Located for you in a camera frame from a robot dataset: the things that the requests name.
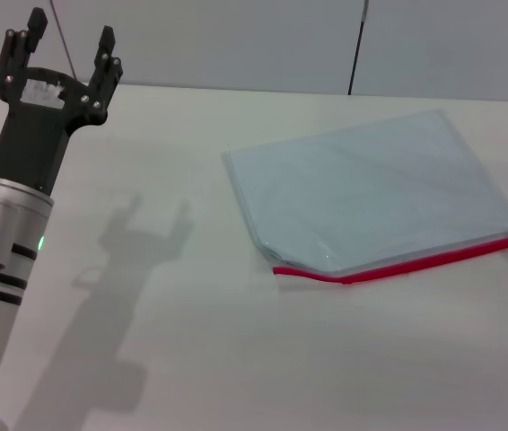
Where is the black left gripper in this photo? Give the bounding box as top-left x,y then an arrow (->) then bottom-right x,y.
0,7 -> 124,196

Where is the clear red-zip document bag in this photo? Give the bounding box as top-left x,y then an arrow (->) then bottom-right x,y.
222,108 -> 508,286

